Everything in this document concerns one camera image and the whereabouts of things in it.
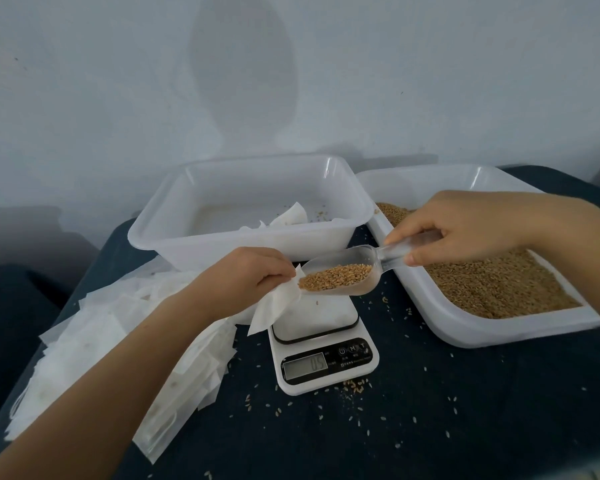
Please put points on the person's left forearm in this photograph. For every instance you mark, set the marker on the person's left forearm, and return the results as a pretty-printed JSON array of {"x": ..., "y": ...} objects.
[{"x": 90, "y": 405}]

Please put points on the person's left hand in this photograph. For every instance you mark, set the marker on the person's left hand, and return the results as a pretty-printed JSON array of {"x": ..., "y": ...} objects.
[{"x": 240, "y": 280}]

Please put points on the white mesh bag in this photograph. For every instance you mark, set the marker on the white mesh bag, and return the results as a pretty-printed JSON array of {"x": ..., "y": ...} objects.
[
  {"x": 272, "y": 310},
  {"x": 253, "y": 226}
]

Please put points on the dark blue tablecloth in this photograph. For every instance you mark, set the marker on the dark blue tablecloth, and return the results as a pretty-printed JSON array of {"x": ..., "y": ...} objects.
[
  {"x": 10, "y": 335},
  {"x": 460, "y": 415}
]

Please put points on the person's right hand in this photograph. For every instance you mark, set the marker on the person's right hand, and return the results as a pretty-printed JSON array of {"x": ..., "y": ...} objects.
[{"x": 480, "y": 225}]

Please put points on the white plastic tub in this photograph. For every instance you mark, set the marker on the white plastic tub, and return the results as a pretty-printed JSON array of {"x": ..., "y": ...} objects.
[{"x": 220, "y": 245}]

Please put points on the clear plastic scoop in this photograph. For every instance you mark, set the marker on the clear plastic scoop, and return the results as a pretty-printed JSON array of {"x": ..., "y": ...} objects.
[{"x": 355, "y": 270}]

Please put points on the white tray of grain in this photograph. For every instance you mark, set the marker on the white tray of grain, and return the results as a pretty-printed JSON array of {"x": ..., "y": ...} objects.
[{"x": 440, "y": 330}]

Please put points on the brown grain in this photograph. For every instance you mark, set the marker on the brown grain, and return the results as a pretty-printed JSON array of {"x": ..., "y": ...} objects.
[{"x": 500, "y": 285}]

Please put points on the white digital kitchen scale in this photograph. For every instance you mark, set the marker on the white digital kitchen scale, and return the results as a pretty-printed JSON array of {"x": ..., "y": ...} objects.
[{"x": 325, "y": 365}]

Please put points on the pile of white bags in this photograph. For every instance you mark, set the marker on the pile of white bags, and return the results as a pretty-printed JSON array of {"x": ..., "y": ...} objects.
[{"x": 90, "y": 345}]

